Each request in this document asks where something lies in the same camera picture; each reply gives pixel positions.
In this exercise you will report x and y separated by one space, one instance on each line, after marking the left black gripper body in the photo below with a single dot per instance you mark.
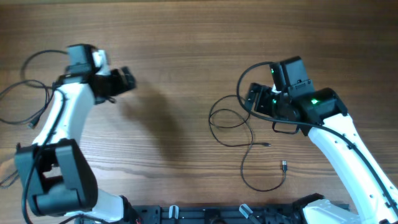
109 85

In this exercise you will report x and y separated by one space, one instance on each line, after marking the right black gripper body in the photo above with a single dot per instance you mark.
268 101

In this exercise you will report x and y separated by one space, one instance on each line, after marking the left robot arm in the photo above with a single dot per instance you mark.
56 178

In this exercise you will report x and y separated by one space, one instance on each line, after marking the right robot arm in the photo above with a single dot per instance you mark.
323 117

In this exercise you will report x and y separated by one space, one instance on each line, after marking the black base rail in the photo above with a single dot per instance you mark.
268 214

